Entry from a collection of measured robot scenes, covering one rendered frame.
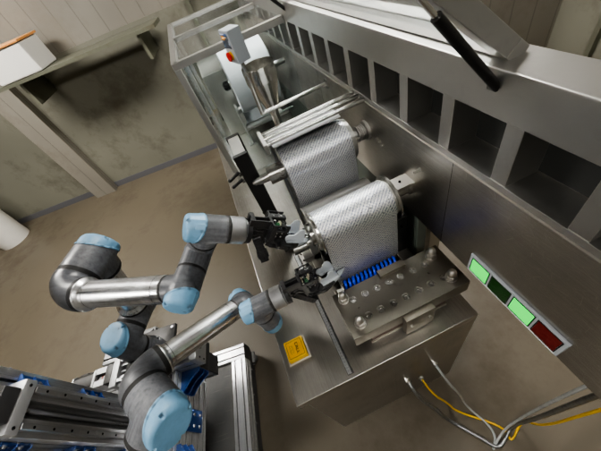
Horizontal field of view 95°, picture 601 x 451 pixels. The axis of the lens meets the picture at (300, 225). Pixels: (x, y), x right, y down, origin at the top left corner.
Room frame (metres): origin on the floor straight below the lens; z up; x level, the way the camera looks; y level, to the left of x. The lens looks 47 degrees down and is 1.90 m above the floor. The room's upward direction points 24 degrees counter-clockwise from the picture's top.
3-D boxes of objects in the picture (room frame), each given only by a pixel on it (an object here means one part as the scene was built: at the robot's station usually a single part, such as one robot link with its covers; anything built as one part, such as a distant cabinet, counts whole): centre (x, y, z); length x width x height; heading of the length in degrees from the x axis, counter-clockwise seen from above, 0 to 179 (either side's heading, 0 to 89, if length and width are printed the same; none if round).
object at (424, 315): (0.29, -0.23, 0.96); 0.10 x 0.03 x 0.11; 93
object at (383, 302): (0.38, -0.21, 1.00); 0.40 x 0.16 x 0.06; 93
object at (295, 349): (0.38, 0.19, 0.91); 0.07 x 0.07 x 0.02; 3
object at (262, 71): (1.28, -0.10, 1.50); 0.14 x 0.14 x 0.06
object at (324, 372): (1.49, -0.02, 0.88); 2.52 x 0.66 x 0.04; 3
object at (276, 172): (0.80, 0.00, 1.33); 0.06 x 0.06 x 0.06; 3
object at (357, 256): (0.50, -0.16, 1.12); 0.23 x 0.01 x 0.18; 93
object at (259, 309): (0.48, 0.23, 1.11); 0.11 x 0.08 x 0.09; 93
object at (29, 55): (3.65, 1.84, 1.70); 0.46 x 0.38 x 0.26; 85
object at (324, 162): (0.69, -0.15, 1.16); 0.39 x 0.23 x 0.51; 3
